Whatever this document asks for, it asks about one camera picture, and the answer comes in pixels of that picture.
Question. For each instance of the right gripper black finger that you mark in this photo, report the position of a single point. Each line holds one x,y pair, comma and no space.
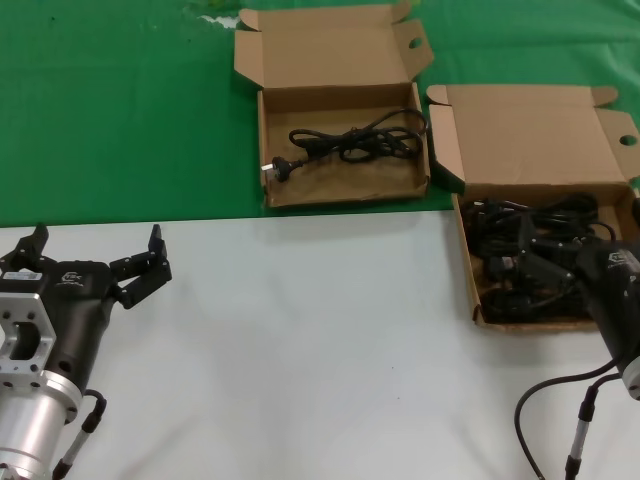
637,212
542,261

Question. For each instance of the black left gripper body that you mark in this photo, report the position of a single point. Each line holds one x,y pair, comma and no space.
80,310

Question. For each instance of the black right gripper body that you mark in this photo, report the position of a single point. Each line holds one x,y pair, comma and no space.
615,305

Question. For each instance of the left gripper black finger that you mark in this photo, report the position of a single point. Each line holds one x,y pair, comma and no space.
145,272
31,245

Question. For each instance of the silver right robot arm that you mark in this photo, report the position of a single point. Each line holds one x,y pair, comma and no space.
634,380

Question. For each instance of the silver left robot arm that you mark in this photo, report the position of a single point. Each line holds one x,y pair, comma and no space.
30,425

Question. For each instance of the cardboard box with torn edge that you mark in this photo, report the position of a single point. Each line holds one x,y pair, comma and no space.
340,60

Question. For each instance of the green table cloth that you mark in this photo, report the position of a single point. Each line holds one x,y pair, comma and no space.
125,125

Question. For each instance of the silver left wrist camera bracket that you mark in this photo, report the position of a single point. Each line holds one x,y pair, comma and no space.
27,325

